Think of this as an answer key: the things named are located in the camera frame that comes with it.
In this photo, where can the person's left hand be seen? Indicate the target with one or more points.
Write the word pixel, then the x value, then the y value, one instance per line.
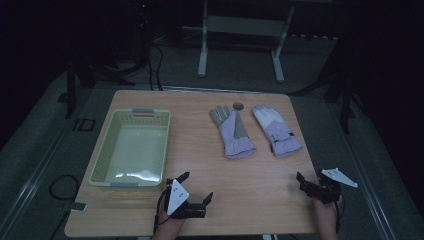
pixel 165 220

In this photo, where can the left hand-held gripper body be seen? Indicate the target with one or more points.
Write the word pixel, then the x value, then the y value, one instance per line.
pixel 176 196

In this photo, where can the black stand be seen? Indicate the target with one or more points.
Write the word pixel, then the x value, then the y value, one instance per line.
pixel 70 90
pixel 346 106

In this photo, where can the person's right hand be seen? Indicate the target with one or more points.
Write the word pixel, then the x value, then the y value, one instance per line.
pixel 328 210

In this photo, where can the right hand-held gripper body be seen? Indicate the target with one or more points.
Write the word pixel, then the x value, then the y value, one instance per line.
pixel 328 191

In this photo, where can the black rectangular floor frame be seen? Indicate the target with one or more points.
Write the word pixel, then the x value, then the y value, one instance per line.
pixel 76 125

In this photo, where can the light green plastic basket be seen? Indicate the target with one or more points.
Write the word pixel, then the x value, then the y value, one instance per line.
pixel 133 150

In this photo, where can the grey round table grommet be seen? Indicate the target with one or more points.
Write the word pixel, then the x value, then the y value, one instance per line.
pixel 238 106

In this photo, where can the lavender winter glove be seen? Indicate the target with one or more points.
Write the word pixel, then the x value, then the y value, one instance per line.
pixel 280 136
pixel 233 143

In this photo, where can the white metal stand frame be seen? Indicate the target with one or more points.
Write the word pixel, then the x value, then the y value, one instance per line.
pixel 243 26

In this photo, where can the grey tape piece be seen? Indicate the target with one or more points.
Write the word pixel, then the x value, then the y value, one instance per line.
pixel 79 206

